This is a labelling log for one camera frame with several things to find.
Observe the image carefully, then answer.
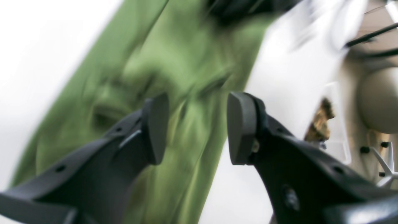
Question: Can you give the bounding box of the olive green t-shirt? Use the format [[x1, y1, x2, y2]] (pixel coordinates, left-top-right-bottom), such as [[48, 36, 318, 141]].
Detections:
[[10, 0, 277, 224]]

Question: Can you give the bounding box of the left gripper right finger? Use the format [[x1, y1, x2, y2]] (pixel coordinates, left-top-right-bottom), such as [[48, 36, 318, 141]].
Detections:
[[227, 92, 398, 224]]

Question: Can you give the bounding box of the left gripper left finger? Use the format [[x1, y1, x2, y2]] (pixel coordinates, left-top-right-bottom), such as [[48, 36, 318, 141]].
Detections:
[[1, 93, 169, 224]]

